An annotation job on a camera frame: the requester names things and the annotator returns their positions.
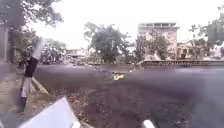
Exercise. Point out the pale multi-storey building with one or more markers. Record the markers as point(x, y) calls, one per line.
point(166, 33)

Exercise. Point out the bare dirt verge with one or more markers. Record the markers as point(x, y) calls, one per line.
point(9, 96)

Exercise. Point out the pale stone kerb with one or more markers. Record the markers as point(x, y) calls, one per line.
point(40, 85)

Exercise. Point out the black and white pole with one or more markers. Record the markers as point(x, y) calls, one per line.
point(31, 67)

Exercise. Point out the low stone wall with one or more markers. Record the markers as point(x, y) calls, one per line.
point(186, 63)

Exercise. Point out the green bush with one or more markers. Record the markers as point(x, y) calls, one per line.
point(53, 51)

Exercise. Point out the dark asphalt road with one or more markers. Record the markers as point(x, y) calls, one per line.
point(150, 93)

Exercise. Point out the small tree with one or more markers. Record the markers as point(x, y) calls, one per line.
point(156, 45)

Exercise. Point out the low distant building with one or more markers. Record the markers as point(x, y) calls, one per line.
point(76, 52)

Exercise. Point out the yellow object on road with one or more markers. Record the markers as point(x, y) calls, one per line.
point(118, 77)

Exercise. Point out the group of trees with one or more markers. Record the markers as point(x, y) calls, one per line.
point(213, 33)

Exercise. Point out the large dark tree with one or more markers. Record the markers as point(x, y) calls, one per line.
point(20, 13)

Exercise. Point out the broad green tree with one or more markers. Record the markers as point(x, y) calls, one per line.
point(106, 41)

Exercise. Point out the robot's own part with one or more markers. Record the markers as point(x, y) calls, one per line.
point(148, 124)
point(75, 124)

